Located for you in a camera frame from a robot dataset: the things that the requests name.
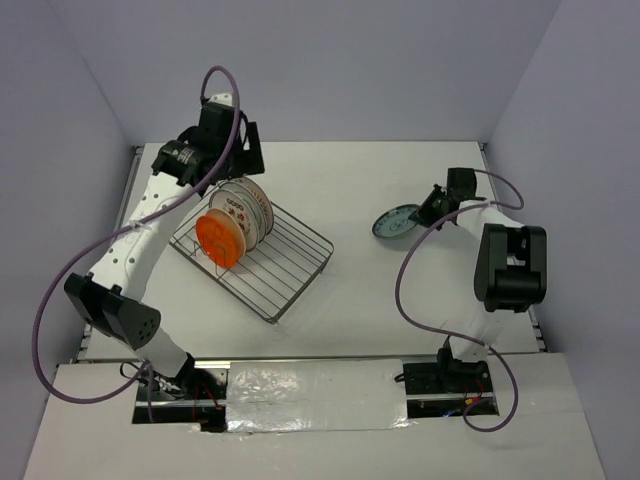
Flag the blue patterned small plate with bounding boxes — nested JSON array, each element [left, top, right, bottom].
[[371, 203, 424, 251]]

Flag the orange plastic plate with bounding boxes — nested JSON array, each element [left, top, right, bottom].
[[195, 211, 240, 268]]

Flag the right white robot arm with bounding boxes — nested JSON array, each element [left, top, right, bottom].
[[409, 167, 547, 391]]

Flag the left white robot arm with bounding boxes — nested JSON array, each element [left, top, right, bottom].
[[64, 93, 264, 399]]

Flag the white plate red lettering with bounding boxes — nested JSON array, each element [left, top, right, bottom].
[[209, 189, 258, 252]]

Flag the cream peach plate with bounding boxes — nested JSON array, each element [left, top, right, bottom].
[[207, 208, 247, 259]]

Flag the silver foil sheet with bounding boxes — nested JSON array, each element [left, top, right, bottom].
[[226, 359, 409, 433]]

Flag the grey wire dish rack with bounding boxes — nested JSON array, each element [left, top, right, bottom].
[[170, 181, 334, 324]]

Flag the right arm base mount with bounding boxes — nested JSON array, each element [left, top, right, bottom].
[[394, 340, 498, 419]]

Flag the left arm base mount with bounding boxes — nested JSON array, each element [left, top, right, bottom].
[[132, 368, 228, 433]]

